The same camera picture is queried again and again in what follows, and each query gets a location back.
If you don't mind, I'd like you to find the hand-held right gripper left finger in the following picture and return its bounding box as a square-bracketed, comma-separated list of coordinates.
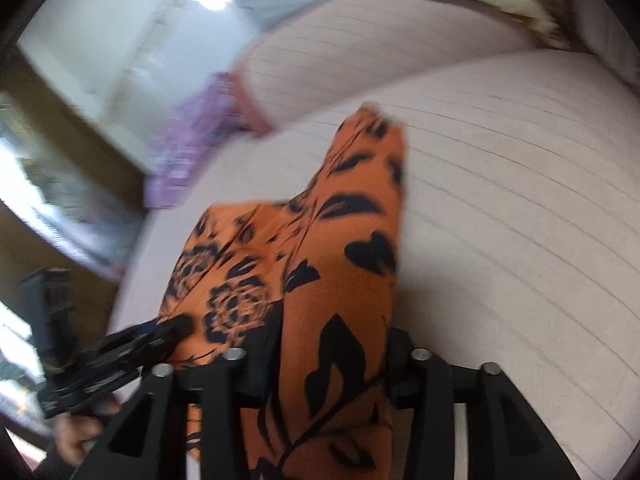
[75, 305, 285, 480]

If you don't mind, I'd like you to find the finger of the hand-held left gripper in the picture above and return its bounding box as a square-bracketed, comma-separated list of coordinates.
[70, 314, 194, 378]
[39, 360, 147, 420]

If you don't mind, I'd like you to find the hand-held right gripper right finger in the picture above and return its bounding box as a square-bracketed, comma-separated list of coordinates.
[387, 326, 582, 480]

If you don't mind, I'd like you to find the orange black floral garment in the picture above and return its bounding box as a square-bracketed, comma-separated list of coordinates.
[157, 102, 407, 480]

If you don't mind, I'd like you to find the person's left hand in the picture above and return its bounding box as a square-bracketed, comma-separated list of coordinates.
[54, 400, 121, 467]

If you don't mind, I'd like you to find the wooden door with patterned glass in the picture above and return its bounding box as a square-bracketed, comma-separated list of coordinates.
[0, 45, 147, 441]

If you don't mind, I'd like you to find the purple floral cloth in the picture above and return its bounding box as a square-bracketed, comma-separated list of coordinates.
[144, 72, 252, 209]

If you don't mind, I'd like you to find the pale quilted bed cover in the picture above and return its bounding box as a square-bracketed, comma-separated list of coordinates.
[107, 50, 640, 480]

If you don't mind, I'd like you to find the pink cushion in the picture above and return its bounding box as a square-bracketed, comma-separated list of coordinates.
[234, 0, 551, 137]

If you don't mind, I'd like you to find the pale grey pillow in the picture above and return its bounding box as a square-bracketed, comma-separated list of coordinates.
[569, 0, 637, 78]

